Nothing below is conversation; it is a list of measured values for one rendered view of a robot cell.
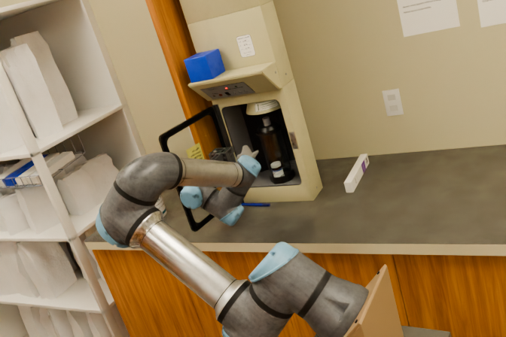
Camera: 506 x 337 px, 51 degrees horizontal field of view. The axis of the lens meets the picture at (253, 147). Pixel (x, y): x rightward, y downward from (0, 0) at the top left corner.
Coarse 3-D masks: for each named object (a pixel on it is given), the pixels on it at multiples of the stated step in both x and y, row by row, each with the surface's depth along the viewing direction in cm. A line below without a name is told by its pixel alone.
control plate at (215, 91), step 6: (228, 84) 190; (234, 84) 190; (240, 84) 189; (246, 84) 189; (204, 90) 197; (210, 90) 197; (216, 90) 196; (222, 90) 196; (228, 90) 195; (234, 90) 194; (240, 90) 194; (246, 90) 193; (252, 90) 193; (210, 96) 202; (216, 96) 201; (222, 96) 200; (228, 96) 200
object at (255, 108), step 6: (258, 102) 203; (264, 102) 202; (270, 102) 202; (276, 102) 202; (246, 108) 210; (252, 108) 204; (258, 108) 203; (264, 108) 202; (270, 108) 202; (276, 108) 202; (252, 114) 204
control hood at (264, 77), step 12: (228, 72) 194; (240, 72) 187; (252, 72) 182; (264, 72) 181; (276, 72) 189; (192, 84) 195; (204, 84) 193; (216, 84) 192; (252, 84) 188; (264, 84) 187; (276, 84) 188; (204, 96) 202
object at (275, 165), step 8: (264, 136) 206; (272, 136) 205; (280, 136) 207; (264, 144) 208; (272, 144) 206; (280, 144) 207; (264, 152) 210; (272, 152) 207; (280, 152) 208; (272, 160) 209; (280, 160) 209; (288, 160) 212; (272, 168) 211; (280, 168) 210; (288, 168) 211; (272, 176) 213; (280, 176) 211
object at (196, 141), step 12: (204, 120) 203; (180, 132) 193; (192, 132) 198; (204, 132) 203; (216, 132) 208; (168, 144) 189; (180, 144) 193; (192, 144) 198; (204, 144) 203; (216, 144) 208; (180, 156) 193; (192, 156) 198; (204, 156) 203; (204, 216) 202
